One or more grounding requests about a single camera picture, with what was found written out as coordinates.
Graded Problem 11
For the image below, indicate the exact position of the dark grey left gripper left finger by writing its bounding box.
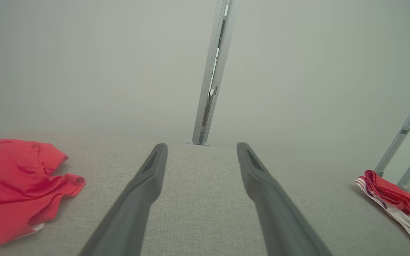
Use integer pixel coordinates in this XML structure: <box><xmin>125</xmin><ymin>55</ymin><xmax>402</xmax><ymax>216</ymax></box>
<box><xmin>79</xmin><ymin>143</ymin><xmax>168</xmax><ymax>256</ymax></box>

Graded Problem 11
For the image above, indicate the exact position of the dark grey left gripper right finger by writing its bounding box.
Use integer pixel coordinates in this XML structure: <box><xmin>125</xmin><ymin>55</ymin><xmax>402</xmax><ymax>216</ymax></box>
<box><xmin>237</xmin><ymin>142</ymin><xmax>333</xmax><ymax>256</ymax></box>

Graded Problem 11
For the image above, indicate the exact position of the red shorts white waistband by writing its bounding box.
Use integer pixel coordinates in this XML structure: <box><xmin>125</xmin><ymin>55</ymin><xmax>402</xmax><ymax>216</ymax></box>
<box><xmin>0</xmin><ymin>139</ymin><xmax>86</xmax><ymax>247</ymax></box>

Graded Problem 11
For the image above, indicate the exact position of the red basketball jersey white trim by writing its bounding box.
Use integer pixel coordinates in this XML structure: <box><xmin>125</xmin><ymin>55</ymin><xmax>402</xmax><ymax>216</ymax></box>
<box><xmin>354</xmin><ymin>170</ymin><xmax>410</xmax><ymax>254</ymax></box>

